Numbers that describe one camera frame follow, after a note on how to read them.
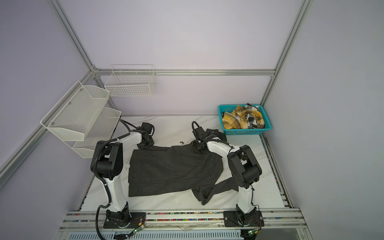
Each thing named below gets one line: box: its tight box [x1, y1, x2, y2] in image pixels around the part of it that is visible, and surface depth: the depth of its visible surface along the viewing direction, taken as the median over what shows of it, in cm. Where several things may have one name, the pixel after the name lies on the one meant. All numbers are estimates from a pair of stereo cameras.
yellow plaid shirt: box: [221, 103, 265, 129], surface depth 109 cm
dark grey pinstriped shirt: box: [128, 142, 239, 206], surface depth 90 cm
